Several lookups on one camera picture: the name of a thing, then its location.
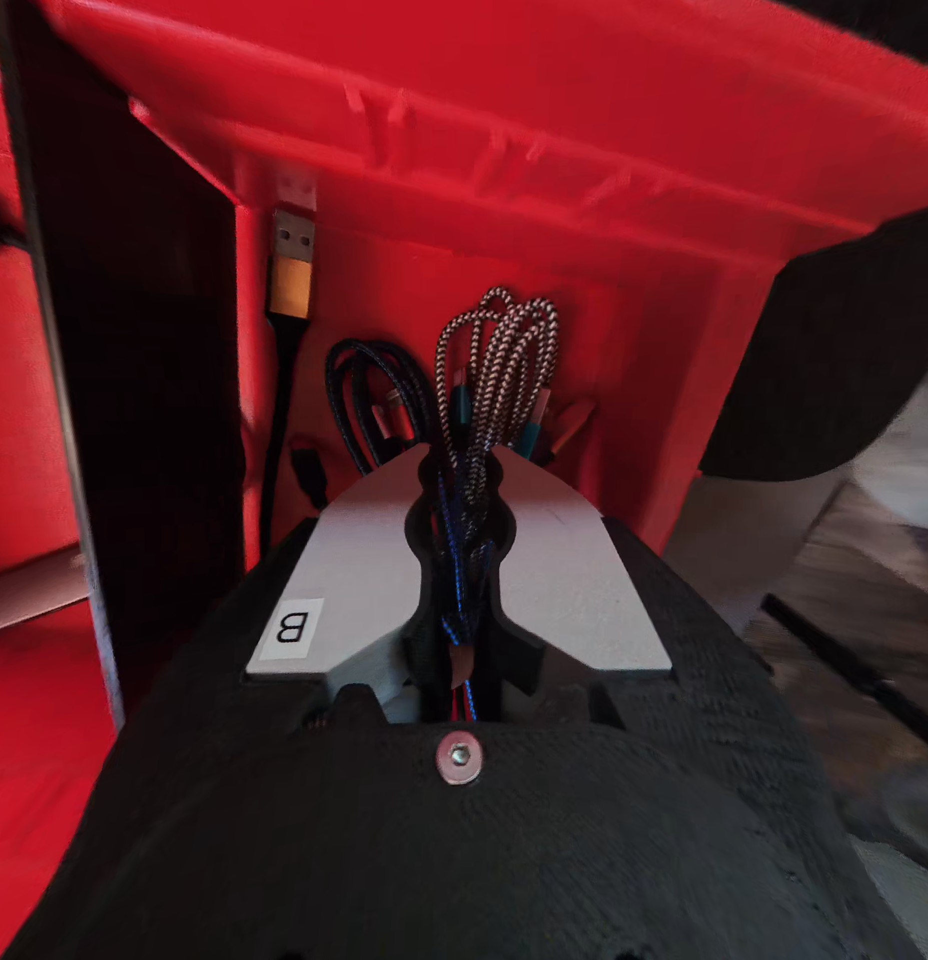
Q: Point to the black honeycomb cushion pad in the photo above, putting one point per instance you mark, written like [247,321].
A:
[831,345]

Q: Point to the red plastic bin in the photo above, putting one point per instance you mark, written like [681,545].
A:
[509,187]

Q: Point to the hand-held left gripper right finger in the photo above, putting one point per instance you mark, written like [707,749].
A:
[576,585]

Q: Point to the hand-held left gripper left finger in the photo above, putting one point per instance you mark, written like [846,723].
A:
[344,577]

